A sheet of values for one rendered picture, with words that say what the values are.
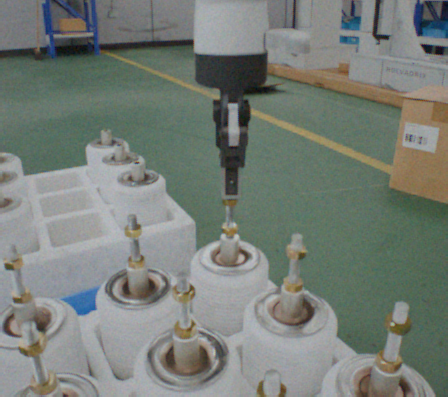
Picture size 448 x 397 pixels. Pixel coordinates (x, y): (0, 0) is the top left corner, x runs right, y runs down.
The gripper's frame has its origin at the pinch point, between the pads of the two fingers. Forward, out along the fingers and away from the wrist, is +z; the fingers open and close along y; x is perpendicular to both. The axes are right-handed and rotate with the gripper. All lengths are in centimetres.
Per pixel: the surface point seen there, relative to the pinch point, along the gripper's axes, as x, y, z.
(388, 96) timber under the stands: 105, -201, 31
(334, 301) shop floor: 21.7, -21.7, 35.6
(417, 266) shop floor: 44, -33, 36
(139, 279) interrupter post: -10.0, 6.8, 8.6
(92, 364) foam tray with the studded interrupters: -15.6, 10.1, 17.5
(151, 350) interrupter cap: -7.8, 15.4, 10.1
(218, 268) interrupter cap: -1.5, 2.6, 10.2
